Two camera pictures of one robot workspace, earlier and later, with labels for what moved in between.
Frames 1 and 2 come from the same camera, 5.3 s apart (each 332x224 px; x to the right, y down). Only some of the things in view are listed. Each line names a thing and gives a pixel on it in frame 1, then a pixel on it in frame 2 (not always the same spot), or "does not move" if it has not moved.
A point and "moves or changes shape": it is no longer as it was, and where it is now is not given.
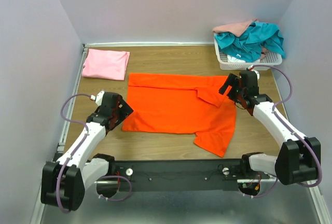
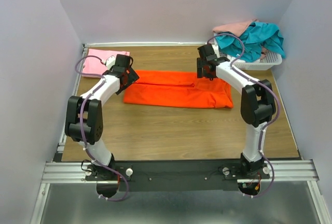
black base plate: x=185 y=175 does not move
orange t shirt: x=181 y=104 moves or changes shape
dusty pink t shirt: x=236 y=29 does not move
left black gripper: x=125 y=110 -> x=132 y=78
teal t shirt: x=250 y=44 does not move
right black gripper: x=231 y=80 -> x=199 y=65
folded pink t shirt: x=106 y=64 does not move
